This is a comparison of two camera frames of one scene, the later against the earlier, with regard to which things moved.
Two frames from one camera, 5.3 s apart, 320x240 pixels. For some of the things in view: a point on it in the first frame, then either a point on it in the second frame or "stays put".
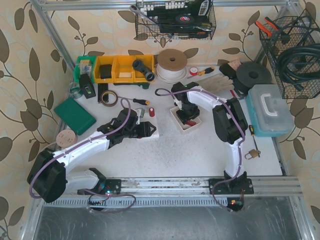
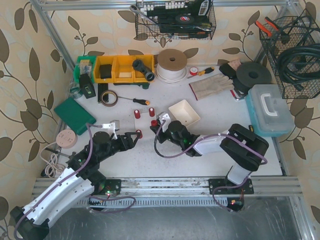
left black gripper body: x=140 y=128 -> x=125 y=141
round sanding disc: x=66 y=138 stays put
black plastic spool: x=250 y=75 stays put
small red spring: x=190 y=123 -> x=154 y=123
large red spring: x=152 y=112 stays put
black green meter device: x=86 y=86 stays put
